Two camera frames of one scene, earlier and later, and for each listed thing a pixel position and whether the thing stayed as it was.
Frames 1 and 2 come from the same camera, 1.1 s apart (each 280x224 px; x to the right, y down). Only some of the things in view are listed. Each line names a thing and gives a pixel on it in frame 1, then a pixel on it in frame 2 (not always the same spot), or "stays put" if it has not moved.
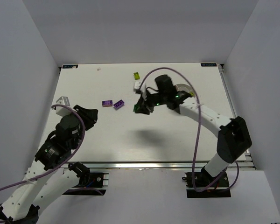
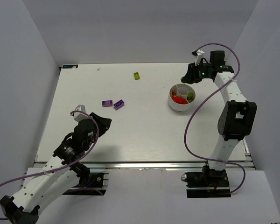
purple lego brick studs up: x=107 y=103 stays put
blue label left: x=69 y=66 stays put
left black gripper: x=83 y=114 to x=96 y=122
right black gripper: x=145 y=101 to x=192 y=73
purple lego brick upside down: x=118 y=104 stays put
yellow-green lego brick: x=136 y=76 stays put
